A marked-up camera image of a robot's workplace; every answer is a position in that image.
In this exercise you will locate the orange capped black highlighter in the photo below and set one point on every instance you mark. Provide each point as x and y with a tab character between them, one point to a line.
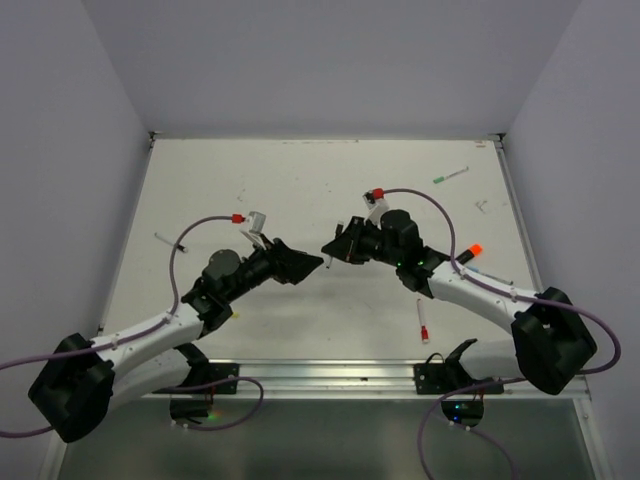
469	254

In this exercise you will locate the green capped white pen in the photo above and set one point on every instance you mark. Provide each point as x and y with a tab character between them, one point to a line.
448	176

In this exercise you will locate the blue capped white pen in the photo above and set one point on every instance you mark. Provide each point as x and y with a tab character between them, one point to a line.
490	276

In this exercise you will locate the aluminium mounting rail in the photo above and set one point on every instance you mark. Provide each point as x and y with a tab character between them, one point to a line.
366	379

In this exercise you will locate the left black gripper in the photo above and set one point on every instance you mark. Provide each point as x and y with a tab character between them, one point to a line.
287	265

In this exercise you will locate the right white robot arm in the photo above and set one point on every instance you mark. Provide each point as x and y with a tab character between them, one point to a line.
549	343

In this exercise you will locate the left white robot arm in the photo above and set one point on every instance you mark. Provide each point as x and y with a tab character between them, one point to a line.
84	379

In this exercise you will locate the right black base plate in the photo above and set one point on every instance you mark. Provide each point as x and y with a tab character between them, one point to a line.
439	375

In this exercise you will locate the black capped white pen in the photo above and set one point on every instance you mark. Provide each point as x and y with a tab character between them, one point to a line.
179	246

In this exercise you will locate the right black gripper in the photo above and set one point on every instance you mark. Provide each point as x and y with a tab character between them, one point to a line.
346	249

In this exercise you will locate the red capped white marker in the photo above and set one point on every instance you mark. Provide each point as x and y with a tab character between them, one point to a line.
424	332

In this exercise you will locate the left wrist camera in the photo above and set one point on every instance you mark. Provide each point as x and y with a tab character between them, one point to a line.
252	226

